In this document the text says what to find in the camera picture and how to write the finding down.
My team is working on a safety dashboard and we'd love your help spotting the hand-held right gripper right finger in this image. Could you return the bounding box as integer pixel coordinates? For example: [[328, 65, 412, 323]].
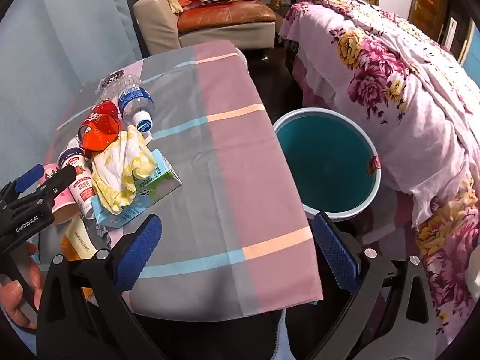
[[307, 212, 437, 360]]

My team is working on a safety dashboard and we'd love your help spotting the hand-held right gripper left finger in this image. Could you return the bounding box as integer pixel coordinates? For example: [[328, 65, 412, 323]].
[[36, 214, 167, 360]]

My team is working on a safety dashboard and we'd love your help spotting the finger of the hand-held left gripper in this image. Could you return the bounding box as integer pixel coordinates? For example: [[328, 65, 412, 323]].
[[17, 166, 78, 214], [0, 164, 45, 205]]

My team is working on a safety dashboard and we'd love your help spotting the pink paper cup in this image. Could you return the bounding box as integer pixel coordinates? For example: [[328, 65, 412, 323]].
[[43, 163, 81, 225]]

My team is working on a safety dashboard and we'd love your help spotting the small white yogurt bottle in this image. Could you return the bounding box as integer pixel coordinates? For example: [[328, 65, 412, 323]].
[[67, 174, 98, 220], [58, 146, 86, 169]]

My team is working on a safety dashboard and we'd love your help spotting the light blue carton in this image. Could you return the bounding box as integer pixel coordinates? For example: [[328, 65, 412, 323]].
[[91, 148, 183, 229]]

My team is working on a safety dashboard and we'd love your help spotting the teal plastic bucket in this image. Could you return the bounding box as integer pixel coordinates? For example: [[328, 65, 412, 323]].
[[272, 107, 382, 221]]

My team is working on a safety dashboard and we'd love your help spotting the person's left hand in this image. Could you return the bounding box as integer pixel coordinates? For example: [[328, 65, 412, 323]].
[[0, 243, 46, 330]]

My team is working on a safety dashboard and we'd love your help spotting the grey printed packet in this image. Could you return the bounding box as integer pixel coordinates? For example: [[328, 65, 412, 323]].
[[84, 219, 113, 250]]

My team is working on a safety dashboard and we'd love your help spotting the yellow white crumpled cloth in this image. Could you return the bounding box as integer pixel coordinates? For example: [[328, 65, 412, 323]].
[[91, 124, 156, 215]]

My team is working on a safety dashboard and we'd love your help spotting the yellow snack packet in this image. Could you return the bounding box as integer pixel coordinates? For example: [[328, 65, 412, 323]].
[[62, 217, 98, 261]]

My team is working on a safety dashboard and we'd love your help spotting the red plastic cup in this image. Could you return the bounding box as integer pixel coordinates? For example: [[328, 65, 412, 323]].
[[77, 114, 123, 158], [90, 99, 120, 121]]

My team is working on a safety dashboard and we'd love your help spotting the clear plastic water bottle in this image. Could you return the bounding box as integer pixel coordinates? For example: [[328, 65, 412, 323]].
[[94, 75, 155, 134]]

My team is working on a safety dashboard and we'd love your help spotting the checked pink grey tablecloth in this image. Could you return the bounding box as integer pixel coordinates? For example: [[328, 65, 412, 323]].
[[32, 40, 324, 317]]

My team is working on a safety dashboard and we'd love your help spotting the pink bed skirt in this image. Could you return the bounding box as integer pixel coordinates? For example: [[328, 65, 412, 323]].
[[290, 50, 338, 111]]

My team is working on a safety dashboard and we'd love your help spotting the beige orange leather sofa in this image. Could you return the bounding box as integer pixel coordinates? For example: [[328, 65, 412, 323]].
[[130, 0, 279, 55]]

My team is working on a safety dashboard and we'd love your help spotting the blue sliding wardrobe door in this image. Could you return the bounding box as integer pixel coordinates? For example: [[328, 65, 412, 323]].
[[463, 26, 480, 70]]

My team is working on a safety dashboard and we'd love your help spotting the white leaning board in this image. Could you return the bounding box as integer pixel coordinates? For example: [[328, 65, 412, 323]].
[[444, 15, 460, 47]]

